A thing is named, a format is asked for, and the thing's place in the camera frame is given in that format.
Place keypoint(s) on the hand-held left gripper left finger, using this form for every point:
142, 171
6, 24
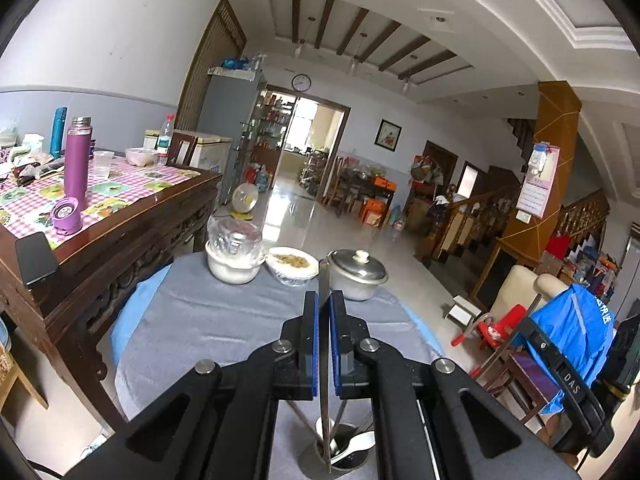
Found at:
314, 345

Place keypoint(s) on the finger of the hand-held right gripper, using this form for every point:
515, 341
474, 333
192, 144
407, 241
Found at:
560, 365

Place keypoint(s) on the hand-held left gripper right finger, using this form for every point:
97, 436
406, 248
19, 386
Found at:
336, 345

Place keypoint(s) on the metal chopstick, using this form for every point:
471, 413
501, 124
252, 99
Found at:
324, 280
302, 417
341, 417
500, 345

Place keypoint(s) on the white plastic spoon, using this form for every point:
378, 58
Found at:
360, 441

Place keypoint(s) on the metal utensil holder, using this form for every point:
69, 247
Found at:
312, 462

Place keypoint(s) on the blue shirt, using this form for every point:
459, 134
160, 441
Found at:
575, 330

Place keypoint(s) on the dark wooden chair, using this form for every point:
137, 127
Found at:
520, 375

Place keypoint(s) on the red plastic chair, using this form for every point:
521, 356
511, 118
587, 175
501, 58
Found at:
495, 330

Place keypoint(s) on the metal pot with lid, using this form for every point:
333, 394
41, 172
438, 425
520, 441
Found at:
357, 272

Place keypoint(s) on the bowl of food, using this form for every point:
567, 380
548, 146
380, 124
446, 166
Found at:
292, 265

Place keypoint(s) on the cream armchair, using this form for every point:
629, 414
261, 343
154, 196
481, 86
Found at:
520, 285

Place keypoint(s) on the white ceramic bowl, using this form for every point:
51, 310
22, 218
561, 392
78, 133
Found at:
232, 270

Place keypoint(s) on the white step stool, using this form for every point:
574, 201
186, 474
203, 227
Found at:
460, 307

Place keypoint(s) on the grey table cloth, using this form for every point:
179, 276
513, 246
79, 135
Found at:
200, 320

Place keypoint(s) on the small round fan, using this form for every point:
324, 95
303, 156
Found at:
245, 200

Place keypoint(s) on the light blue cloth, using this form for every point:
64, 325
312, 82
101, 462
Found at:
135, 310

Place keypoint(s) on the wooden pillar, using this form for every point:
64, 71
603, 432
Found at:
545, 170

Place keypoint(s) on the white chest freezer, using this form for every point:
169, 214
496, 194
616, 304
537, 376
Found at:
210, 152

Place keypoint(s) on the carved wooden table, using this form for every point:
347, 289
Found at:
100, 270

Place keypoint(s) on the grey refrigerator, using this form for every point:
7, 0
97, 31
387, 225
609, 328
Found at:
230, 125

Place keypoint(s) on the clear plastic water bottle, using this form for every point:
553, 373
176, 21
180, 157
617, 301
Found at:
166, 140

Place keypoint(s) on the pink checkered tablecloth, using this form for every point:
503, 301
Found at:
115, 185

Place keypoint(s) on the covered bowl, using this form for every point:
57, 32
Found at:
141, 156

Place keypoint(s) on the clear plastic cup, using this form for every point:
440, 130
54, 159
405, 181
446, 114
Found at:
102, 165

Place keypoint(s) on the purple thermos lid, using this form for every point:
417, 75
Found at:
67, 215

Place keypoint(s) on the black phone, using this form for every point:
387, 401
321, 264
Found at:
35, 260

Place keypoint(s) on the purple thermos bottle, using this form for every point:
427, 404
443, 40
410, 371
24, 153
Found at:
77, 160

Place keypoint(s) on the teal bottle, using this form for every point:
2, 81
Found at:
59, 132

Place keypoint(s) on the hanging wall calendar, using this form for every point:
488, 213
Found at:
537, 182

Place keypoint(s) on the framed wall picture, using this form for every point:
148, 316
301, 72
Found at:
388, 134

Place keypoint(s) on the round wall clock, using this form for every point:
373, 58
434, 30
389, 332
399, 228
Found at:
301, 82

